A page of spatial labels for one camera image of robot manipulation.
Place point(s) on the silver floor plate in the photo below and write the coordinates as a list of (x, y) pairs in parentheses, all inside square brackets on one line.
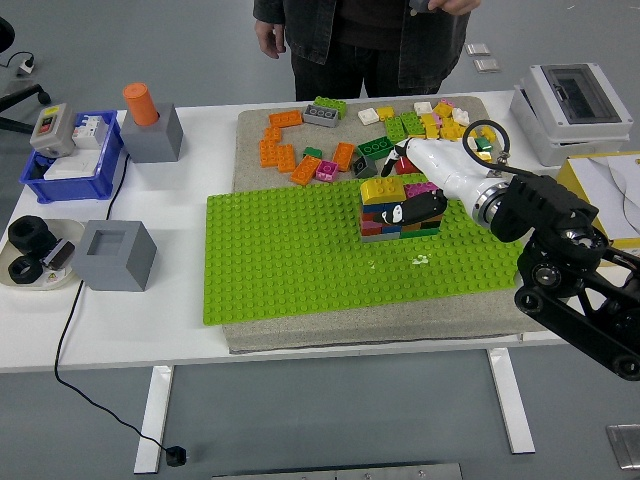
[(480, 48), (486, 65)]

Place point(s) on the lime green brick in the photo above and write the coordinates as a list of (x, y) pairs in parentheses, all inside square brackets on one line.
[(395, 129), (332, 103), (412, 122)]

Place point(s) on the dark grey small brick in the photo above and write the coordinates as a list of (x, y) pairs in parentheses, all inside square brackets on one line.
[(364, 166)]

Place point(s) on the yellow white cardboard box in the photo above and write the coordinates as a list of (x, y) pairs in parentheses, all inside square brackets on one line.
[(612, 177)]

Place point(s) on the black plug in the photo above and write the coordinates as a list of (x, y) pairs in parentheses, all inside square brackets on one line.
[(176, 457)]

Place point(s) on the white brick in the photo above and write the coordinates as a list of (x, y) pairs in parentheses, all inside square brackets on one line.
[(422, 107), (369, 116), (461, 116)]

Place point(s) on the white circuit breaker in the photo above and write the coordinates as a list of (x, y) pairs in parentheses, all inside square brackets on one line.
[(91, 131)]

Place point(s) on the metal floor hatch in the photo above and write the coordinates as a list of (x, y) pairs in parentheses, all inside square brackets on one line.
[(625, 445)]

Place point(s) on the brown metal cylindrical part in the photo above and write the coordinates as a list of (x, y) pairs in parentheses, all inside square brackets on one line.
[(59, 254)]

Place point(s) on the person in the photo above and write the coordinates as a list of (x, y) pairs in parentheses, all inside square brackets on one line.
[(350, 30)]

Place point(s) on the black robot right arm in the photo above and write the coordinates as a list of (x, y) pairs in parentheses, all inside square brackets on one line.
[(540, 205)]

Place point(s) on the grey foam mat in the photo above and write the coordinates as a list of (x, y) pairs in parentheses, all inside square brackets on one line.
[(350, 327)]

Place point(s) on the lime green studded baseplate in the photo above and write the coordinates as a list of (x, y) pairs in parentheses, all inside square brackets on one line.
[(300, 260)]

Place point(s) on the multicolour stacked brick wall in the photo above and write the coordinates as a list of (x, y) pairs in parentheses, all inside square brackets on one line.
[(372, 230)]

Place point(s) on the grey long brick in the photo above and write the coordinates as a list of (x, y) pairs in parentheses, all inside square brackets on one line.
[(320, 115)]

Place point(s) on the dark grey sloped brick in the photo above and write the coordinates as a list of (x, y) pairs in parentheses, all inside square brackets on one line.
[(419, 5)]

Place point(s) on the orange cylinder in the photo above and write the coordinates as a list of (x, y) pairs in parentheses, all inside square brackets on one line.
[(141, 105)]

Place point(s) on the small black nut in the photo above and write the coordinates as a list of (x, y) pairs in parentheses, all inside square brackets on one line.
[(25, 272)]

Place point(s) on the dark green brick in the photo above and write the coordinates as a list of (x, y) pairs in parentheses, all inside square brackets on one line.
[(375, 147)]

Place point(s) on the orange brick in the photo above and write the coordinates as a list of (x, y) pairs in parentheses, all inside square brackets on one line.
[(272, 134), (268, 152), (306, 171), (285, 118), (286, 159), (343, 156)]

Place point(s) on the black office chair base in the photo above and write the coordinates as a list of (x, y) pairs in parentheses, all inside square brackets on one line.
[(25, 93)]

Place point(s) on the large black nut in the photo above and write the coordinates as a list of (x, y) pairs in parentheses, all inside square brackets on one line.
[(30, 234)]

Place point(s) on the red brick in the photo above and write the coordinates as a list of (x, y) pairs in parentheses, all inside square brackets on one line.
[(407, 167)]

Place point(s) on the person's left hand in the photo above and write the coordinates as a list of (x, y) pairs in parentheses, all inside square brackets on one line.
[(455, 5)]

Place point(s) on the grey cube with round hole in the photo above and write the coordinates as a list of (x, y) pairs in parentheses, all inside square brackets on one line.
[(155, 140)]

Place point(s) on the white switch panel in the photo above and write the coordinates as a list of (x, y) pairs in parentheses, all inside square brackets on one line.
[(72, 167)]

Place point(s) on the white electrical enclosure box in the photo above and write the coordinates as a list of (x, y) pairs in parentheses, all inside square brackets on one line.
[(550, 125)]

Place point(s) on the small green brick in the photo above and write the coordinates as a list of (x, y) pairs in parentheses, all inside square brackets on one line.
[(312, 152), (484, 145)]

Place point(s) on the person's right hand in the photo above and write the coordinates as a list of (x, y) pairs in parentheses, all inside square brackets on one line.
[(270, 39)]

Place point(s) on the grey push-button switch box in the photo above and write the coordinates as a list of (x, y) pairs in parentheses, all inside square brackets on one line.
[(52, 127)]

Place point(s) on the yellow curved brick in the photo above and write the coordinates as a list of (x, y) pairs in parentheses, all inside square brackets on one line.
[(382, 189)]

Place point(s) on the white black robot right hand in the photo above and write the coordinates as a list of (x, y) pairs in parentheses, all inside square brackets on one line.
[(450, 170)]

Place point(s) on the white oval plate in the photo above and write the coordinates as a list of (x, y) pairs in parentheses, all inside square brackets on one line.
[(65, 227)]

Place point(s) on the white table leg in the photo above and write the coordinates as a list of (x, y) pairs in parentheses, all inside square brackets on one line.
[(512, 405), (152, 420)]

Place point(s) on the blue plastic bin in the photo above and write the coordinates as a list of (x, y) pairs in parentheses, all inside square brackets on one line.
[(70, 189)]

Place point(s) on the magenta brick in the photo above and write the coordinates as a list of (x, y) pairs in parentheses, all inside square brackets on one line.
[(327, 171)]

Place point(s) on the grey cube with square recess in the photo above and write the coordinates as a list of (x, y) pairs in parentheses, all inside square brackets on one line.
[(115, 265)]

